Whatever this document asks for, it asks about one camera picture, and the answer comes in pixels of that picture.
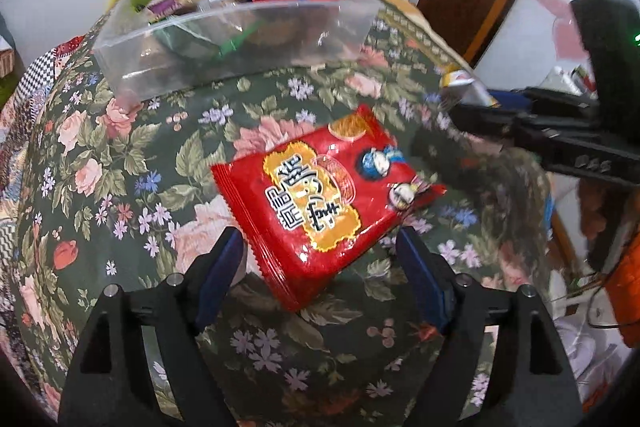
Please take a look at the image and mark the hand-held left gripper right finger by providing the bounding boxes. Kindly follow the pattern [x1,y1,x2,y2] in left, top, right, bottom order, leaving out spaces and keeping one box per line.
[395,226,586,427]

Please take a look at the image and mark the purple-label nut packet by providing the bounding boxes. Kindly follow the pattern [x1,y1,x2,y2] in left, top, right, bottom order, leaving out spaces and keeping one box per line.
[145,0,236,22]

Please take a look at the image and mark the white plastic bag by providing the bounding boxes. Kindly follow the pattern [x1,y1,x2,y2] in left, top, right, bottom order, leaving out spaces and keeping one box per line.
[552,307,626,388]

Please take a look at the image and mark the clear bag with green edge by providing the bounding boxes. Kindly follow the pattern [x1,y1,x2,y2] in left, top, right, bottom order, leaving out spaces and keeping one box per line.
[150,14,261,60]

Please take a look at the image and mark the green floral bedspread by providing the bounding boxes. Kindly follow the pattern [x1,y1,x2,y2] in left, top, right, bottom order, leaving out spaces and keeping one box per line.
[0,0,566,427]

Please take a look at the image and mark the clear plastic box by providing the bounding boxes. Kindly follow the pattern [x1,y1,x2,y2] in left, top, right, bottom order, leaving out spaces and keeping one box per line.
[91,0,382,100]

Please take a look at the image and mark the red snack packet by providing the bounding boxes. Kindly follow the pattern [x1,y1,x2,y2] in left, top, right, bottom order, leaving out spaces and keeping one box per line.
[210,103,447,313]

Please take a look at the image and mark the patchwork quilt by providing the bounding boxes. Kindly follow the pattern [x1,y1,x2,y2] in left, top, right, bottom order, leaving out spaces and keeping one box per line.
[0,34,88,258]

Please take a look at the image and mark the orange garment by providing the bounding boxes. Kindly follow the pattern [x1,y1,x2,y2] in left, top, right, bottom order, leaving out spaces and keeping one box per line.
[602,237,640,348]

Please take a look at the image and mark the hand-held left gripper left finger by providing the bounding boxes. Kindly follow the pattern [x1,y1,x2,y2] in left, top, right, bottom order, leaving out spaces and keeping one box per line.
[57,226,246,427]

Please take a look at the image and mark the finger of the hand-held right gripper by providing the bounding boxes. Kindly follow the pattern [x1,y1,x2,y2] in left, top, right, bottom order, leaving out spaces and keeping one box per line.
[452,106,551,164]
[487,88,598,110]

